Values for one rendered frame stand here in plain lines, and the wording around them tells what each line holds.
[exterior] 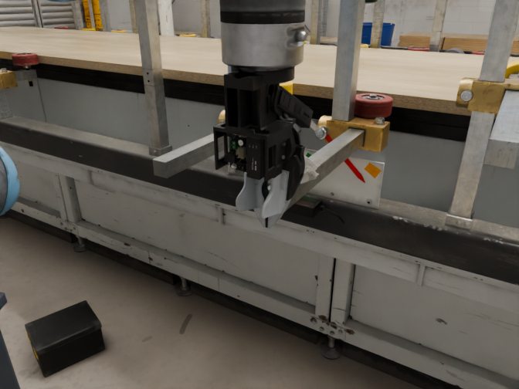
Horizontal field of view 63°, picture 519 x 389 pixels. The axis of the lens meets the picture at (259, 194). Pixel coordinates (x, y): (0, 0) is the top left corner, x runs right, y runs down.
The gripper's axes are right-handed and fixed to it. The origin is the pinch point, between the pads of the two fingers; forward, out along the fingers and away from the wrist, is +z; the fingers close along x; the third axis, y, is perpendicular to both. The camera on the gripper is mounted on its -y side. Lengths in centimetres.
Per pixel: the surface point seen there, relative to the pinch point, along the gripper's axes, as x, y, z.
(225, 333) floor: -45, -50, 83
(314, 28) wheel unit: -59, -144, -13
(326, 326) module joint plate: -11, -56, 68
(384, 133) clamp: 4.9, -35.5, -2.9
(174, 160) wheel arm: -23.5, -7.8, -0.9
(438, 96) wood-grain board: 11, -53, -7
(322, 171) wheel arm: 1.4, -14.0, -1.9
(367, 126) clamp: 1.8, -34.3, -4.2
